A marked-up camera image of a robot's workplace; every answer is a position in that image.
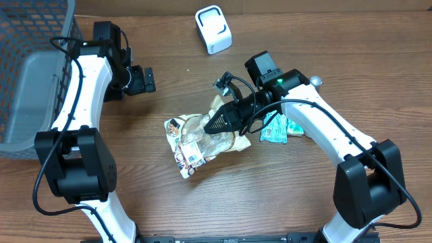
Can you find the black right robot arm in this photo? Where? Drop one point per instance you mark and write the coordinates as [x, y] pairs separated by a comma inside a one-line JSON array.
[[369, 180]]

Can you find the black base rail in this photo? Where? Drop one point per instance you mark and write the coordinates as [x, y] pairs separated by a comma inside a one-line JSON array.
[[229, 239]]

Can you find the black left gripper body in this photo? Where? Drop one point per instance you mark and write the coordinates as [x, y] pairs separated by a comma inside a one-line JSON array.
[[136, 84]]

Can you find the dark grey plastic basket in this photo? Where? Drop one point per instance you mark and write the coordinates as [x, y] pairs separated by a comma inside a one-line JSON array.
[[34, 75]]

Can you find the white barcode scanner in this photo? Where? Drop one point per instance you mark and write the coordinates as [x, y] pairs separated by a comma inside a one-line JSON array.
[[213, 29]]

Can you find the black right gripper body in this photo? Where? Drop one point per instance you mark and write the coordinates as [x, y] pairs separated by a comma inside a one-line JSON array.
[[250, 109]]

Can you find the beige Pantree snack pouch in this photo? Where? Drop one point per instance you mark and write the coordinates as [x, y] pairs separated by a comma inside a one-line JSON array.
[[192, 147]]

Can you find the teal snack packet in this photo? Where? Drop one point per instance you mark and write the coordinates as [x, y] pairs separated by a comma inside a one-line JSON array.
[[276, 129]]

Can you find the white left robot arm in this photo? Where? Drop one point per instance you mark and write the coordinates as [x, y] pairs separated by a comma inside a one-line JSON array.
[[78, 172]]

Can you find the small teal tissue pack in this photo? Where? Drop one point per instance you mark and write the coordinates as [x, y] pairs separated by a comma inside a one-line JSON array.
[[293, 129]]

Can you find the yellow liquid bottle silver cap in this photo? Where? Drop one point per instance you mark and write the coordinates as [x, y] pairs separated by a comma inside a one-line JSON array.
[[316, 81]]

